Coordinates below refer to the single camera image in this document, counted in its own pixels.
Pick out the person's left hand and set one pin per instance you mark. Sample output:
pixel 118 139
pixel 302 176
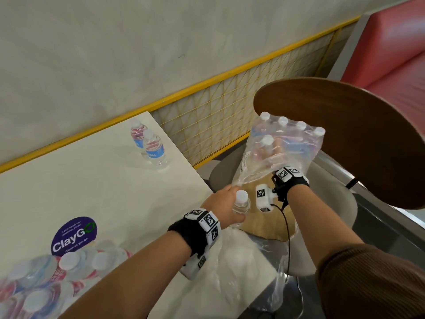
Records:
pixel 219 205

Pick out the person's right hand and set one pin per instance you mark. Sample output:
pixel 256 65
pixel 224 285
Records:
pixel 288 162

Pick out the person's left fingers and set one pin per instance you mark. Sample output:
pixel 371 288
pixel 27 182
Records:
pixel 232 193

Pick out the small clear water bottle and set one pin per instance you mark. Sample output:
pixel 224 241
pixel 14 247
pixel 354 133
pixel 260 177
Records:
pixel 241 200

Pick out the plastic-wrapped pack of water bottles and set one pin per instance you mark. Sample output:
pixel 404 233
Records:
pixel 43 285
pixel 265 156

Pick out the person's right forearm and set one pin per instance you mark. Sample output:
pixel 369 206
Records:
pixel 318 219

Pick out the person's left forearm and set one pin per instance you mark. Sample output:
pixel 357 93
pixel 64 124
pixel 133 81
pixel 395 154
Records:
pixel 132 282

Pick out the brown seat pad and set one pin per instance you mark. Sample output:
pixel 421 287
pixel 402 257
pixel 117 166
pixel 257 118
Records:
pixel 265 222

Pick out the crumpled clear plastic wrap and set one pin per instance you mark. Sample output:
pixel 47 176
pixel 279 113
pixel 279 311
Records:
pixel 232 275

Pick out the blue label water bottle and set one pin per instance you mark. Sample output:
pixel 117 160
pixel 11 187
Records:
pixel 155 151

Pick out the white chair seat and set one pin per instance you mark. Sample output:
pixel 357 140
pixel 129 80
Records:
pixel 332 199

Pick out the pink label water bottle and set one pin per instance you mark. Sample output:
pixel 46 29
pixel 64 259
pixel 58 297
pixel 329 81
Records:
pixel 136 132

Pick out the brown wooden chair back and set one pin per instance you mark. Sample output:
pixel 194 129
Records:
pixel 365 136

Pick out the round purple sticker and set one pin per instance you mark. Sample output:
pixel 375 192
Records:
pixel 73 236

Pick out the brown ribbed sleeve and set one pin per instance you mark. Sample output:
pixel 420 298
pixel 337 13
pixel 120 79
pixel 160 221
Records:
pixel 372 285

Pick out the red padded bench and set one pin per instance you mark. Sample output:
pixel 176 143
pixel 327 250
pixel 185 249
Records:
pixel 391 53

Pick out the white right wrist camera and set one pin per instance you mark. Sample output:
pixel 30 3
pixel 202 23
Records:
pixel 264 195

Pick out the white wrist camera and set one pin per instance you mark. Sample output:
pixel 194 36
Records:
pixel 196 264
pixel 264 195

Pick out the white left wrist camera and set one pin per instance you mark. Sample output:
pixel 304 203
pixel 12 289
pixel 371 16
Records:
pixel 196 264

